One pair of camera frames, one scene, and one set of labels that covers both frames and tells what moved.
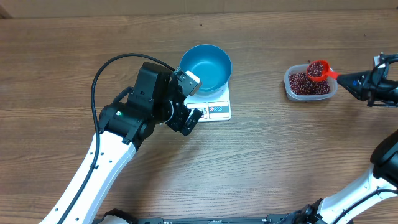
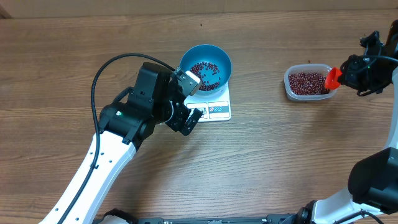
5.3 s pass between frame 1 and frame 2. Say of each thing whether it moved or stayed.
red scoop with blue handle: moved
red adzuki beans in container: stayed
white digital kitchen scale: stayed
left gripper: stayed
